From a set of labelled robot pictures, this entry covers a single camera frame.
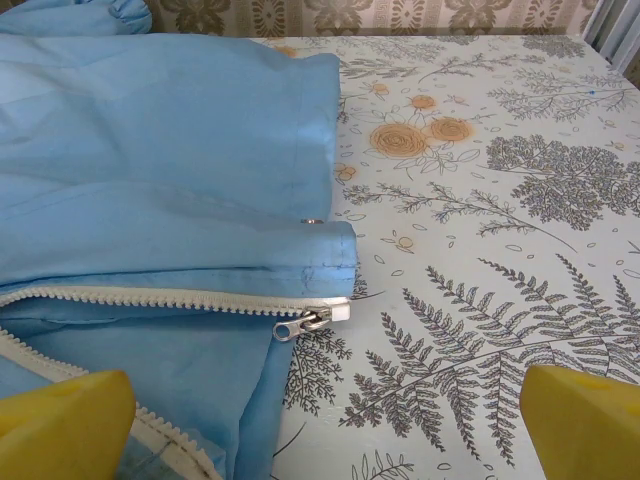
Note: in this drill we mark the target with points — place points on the metal zipper slider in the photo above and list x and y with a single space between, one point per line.
300 324

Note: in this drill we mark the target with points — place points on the aluminium frame post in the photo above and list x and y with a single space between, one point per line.
612 35

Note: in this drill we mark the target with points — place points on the light blue zip jacket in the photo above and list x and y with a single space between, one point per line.
150 150

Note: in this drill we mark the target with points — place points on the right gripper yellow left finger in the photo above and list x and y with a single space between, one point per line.
65 430

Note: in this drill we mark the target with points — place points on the floral patterned tablecloth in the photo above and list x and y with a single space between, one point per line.
475 225

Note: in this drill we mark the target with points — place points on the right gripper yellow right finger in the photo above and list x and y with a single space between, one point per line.
585 430

